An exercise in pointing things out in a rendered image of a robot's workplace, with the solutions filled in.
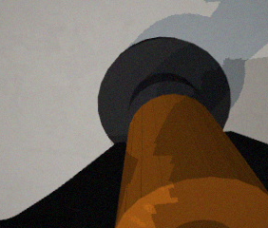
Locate orange knob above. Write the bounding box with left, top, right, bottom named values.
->
left=115, top=94, right=268, bottom=228

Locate dark grey round pedestal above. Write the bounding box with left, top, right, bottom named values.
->
left=99, top=37, right=232, bottom=143

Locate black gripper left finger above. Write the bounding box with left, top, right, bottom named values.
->
left=0, top=142, right=126, bottom=228

